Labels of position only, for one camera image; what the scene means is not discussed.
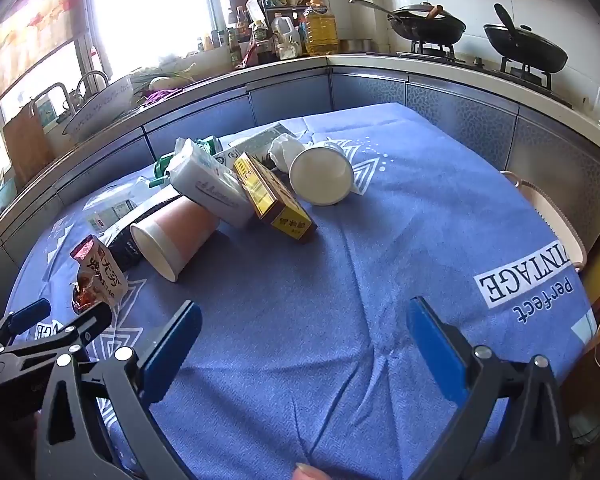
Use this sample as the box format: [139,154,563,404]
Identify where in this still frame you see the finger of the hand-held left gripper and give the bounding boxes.
[0,304,115,376]
[0,298,52,346]

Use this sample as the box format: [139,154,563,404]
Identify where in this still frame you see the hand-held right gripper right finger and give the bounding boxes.
[407,296,573,480]

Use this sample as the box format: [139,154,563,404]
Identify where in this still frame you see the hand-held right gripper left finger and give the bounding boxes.
[35,301,203,480]

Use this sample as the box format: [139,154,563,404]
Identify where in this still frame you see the red snack packet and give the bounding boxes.
[70,235,127,316]

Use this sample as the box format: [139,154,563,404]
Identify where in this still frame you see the dark blue carton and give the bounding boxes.
[105,227,146,272]

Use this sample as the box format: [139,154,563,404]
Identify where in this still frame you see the clear plastic bottle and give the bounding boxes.
[82,177,153,233]

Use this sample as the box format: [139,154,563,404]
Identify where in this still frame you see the white paper cup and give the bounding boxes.
[288,142,354,207]
[130,194,220,283]

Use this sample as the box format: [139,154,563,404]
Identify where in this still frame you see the white tissue pack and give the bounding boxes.
[169,137,256,229]

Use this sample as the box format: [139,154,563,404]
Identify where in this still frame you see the beige plastic basket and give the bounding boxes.
[499,170,588,273]

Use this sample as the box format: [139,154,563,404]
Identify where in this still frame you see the yellow brown box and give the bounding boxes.
[232,152,318,244]

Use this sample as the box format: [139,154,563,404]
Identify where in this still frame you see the white tissue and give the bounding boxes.
[267,134,307,172]

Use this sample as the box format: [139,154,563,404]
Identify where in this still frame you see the person's right hand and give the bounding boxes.
[294,462,328,480]

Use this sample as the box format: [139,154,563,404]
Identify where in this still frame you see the blue printed tablecloth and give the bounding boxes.
[2,102,598,480]

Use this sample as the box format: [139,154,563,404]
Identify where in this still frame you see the wooden cutting board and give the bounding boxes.
[2,101,56,186]

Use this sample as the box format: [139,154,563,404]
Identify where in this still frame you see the small green packet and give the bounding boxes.
[152,156,177,187]

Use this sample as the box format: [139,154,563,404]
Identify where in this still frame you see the white basin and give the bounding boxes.
[61,74,135,142]

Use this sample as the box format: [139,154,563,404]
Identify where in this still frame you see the purple vegetable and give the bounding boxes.
[135,87,181,107]

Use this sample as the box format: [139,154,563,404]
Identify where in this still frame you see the steel faucet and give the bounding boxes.
[75,70,112,103]

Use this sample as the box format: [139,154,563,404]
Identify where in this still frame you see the green onions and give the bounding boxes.
[130,64,197,92]

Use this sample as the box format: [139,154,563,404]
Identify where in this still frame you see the kitchen counter cabinet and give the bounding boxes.
[0,52,600,321]

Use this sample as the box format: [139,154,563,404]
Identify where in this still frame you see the black gas stove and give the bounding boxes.
[367,37,573,108]

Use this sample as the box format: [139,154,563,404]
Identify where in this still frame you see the small steel pot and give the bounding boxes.
[337,37,377,56]

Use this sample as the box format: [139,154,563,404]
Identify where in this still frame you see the black frying pan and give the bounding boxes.
[483,3,569,74]

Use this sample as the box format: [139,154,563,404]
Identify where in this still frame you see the cluster of condiment bottles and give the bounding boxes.
[197,0,331,68]

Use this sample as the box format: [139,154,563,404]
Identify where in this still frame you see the white plastic jug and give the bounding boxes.
[271,13,302,59]

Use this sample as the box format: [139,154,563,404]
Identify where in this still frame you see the yellow cooking oil bottle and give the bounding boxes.
[304,0,342,57]

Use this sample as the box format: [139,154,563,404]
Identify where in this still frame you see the black wok with steel handle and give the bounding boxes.
[349,0,467,45]

